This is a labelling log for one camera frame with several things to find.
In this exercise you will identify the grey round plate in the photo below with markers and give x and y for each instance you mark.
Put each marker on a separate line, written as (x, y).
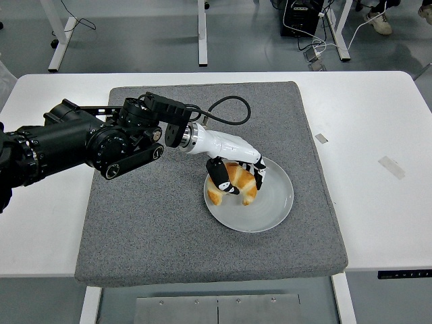
(270, 209)

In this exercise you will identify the person's beige shoe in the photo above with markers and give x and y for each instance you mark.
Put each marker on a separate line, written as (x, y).
(379, 22)
(426, 13)

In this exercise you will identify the grey fabric mat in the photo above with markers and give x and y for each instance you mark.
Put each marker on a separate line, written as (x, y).
(202, 243)

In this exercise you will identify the white table leg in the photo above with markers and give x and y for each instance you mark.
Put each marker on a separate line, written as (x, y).
(90, 307)
(343, 300)

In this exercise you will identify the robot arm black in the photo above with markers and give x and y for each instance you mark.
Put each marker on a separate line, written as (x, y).
(60, 141)

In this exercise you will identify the grey desk foot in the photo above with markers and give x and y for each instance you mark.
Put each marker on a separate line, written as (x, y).
(424, 71)

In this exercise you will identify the long clear tape piece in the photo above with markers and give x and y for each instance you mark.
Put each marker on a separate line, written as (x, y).
(391, 167)

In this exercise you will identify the black electronics box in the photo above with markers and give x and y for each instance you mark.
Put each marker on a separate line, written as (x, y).
(300, 18)

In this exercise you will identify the black table control panel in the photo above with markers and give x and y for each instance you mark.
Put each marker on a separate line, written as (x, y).
(405, 274)

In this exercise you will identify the croissant bread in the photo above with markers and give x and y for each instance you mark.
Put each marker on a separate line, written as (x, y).
(243, 182)

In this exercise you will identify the small clear tape piece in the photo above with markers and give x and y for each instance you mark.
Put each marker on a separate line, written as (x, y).
(321, 138)

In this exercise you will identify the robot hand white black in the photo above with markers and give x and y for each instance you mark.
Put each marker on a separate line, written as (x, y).
(229, 146)

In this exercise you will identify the grey metal plate with screws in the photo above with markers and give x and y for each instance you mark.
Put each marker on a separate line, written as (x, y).
(216, 310)

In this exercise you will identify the black caster wheel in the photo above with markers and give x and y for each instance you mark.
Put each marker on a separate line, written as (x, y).
(54, 43)

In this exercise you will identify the white desk leg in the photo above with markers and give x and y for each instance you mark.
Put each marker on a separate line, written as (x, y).
(62, 44)
(339, 37)
(202, 37)

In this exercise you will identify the grey floor pedal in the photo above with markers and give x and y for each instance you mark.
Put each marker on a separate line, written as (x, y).
(318, 66)
(312, 55)

